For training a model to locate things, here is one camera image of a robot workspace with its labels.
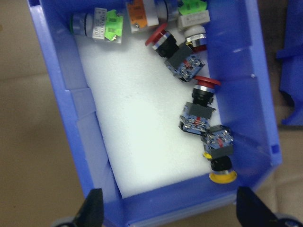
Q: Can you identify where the yellow mushroom push button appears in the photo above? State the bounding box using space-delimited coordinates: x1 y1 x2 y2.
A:
200 124 238 184

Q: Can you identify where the green push button switch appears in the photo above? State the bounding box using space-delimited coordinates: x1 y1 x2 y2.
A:
70 7 124 45

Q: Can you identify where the white foam bin liner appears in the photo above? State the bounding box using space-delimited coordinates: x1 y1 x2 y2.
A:
74 22 215 198

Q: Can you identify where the red button green contact block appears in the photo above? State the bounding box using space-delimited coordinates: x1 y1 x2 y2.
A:
177 0 211 53

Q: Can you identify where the blue battery storage bin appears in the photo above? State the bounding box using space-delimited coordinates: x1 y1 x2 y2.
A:
275 0 303 126

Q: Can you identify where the blue button storage bin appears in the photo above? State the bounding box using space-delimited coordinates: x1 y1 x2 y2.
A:
26 0 284 227

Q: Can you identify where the white switch orange contact block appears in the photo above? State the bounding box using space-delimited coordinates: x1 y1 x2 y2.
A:
125 0 179 34

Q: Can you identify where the red mushroom push button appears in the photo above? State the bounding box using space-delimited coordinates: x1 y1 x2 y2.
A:
145 22 206 83
178 75 222 137

